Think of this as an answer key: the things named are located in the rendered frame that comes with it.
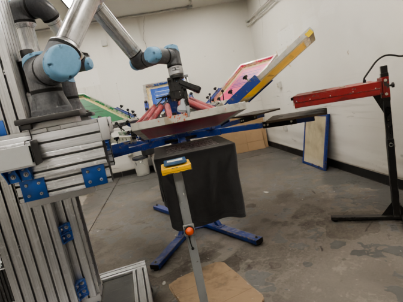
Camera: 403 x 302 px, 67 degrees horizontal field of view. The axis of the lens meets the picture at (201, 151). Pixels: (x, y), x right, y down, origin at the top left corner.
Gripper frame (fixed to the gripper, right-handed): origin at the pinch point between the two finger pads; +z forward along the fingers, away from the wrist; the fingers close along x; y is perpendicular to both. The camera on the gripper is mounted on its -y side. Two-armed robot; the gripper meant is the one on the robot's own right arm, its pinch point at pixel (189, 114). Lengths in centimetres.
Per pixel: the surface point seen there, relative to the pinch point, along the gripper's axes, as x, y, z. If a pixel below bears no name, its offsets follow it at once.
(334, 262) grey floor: -40, -78, 110
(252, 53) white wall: -451, -197, -154
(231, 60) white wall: -453, -150, -146
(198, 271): 11, 12, 73
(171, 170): 22.9, 14.6, 24.4
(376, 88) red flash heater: -40, -132, 3
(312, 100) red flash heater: -61, -97, 0
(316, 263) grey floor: -44, -67, 109
